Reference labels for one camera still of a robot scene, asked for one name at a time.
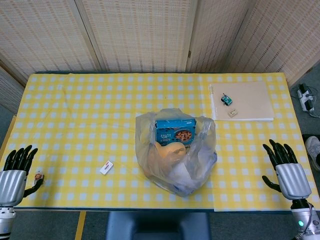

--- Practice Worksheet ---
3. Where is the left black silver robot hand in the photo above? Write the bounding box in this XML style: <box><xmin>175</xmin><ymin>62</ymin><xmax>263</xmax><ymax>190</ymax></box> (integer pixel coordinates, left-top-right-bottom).
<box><xmin>0</xmin><ymin>144</ymin><xmax>46</xmax><ymax>207</ymax></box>

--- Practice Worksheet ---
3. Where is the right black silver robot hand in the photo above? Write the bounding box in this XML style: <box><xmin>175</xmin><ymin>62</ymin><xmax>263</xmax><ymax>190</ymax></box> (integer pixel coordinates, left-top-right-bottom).
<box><xmin>261</xmin><ymin>139</ymin><xmax>313</xmax><ymax>201</ymax></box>

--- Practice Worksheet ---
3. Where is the translucent gray plastic bag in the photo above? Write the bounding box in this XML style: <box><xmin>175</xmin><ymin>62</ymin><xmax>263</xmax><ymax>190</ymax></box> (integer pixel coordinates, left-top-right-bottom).
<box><xmin>134</xmin><ymin>107</ymin><xmax>218</xmax><ymax>198</ymax></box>

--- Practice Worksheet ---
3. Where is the gray blue robot base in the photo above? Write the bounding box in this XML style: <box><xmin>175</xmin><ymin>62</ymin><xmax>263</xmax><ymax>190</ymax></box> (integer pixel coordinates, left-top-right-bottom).
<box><xmin>105</xmin><ymin>211</ymin><xmax>211</xmax><ymax>240</ymax></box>

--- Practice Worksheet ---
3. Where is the yellow white checkered tablecloth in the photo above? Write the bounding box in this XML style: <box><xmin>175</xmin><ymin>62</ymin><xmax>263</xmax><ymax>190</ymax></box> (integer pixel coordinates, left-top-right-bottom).
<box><xmin>0</xmin><ymin>72</ymin><xmax>320</xmax><ymax>213</ymax></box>

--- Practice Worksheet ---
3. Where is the gray white shoe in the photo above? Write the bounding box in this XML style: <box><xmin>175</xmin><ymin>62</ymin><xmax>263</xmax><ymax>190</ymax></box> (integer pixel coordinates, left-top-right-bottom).
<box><xmin>304</xmin><ymin>135</ymin><xmax>320</xmax><ymax>172</ymax></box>

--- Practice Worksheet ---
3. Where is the yellow floor tape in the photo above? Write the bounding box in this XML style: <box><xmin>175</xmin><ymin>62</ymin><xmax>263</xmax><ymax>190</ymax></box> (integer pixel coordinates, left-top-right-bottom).
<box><xmin>74</xmin><ymin>211</ymin><xmax>87</xmax><ymax>240</ymax></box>

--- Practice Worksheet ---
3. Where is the white power strip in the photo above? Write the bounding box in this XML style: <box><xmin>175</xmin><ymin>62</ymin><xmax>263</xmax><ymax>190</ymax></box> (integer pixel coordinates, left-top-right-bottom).
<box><xmin>296</xmin><ymin>84</ymin><xmax>315</xmax><ymax>112</ymax></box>

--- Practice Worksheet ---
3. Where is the beige spiral sketchbook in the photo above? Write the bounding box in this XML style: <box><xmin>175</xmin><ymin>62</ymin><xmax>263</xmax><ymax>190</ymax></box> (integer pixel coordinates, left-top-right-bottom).
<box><xmin>208</xmin><ymin>80</ymin><xmax>275</xmax><ymax>122</ymax></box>

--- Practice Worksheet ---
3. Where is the small white red box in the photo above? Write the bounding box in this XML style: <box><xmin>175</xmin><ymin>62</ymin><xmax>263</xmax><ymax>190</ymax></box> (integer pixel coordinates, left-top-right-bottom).
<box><xmin>99</xmin><ymin>161</ymin><xmax>114</xmax><ymax>176</ymax></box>

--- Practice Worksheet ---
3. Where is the small green toy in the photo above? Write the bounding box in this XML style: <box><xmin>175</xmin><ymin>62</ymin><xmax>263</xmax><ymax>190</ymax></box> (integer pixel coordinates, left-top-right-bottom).
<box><xmin>220</xmin><ymin>92</ymin><xmax>233</xmax><ymax>107</ymax></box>

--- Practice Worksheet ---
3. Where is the white packaged item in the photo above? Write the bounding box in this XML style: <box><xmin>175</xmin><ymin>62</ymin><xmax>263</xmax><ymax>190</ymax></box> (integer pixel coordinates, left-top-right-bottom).
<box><xmin>169</xmin><ymin>161</ymin><xmax>199</xmax><ymax>194</ymax></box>

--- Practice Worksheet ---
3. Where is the blue cookie box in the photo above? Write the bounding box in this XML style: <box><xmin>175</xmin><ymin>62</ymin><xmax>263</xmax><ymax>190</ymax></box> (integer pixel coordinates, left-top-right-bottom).
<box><xmin>154</xmin><ymin>119</ymin><xmax>197</xmax><ymax>147</ymax></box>

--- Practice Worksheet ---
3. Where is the orange bread bun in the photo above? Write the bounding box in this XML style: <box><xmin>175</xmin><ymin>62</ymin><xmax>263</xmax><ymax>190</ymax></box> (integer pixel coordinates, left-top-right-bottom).
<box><xmin>147</xmin><ymin>141</ymin><xmax>187</xmax><ymax>176</ymax></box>

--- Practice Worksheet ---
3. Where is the woven folding screen panel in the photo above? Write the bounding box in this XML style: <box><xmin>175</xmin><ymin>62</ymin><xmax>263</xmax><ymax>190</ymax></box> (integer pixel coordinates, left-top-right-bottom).
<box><xmin>224</xmin><ymin>0</ymin><xmax>320</xmax><ymax>87</ymax></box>
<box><xmin>186</xmin><ymin>0</ymin><xmax>253</xmax><ymax>74</ymax></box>
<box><xmin>0</xmin><ymin>0</ymin><xmax>102</xmax><ymax>87</ymax></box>
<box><xmin>74</xmin><ymin>0</ymin><xmax>200</xmax><ymax>74</ymax></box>

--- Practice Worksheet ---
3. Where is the power strip cable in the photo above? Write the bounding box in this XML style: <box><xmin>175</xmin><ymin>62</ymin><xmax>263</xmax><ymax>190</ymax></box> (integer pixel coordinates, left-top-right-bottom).
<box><xmin>302</xmin><ymin>84</ymin><xmax>320</xmax><ymax>119</ymax></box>

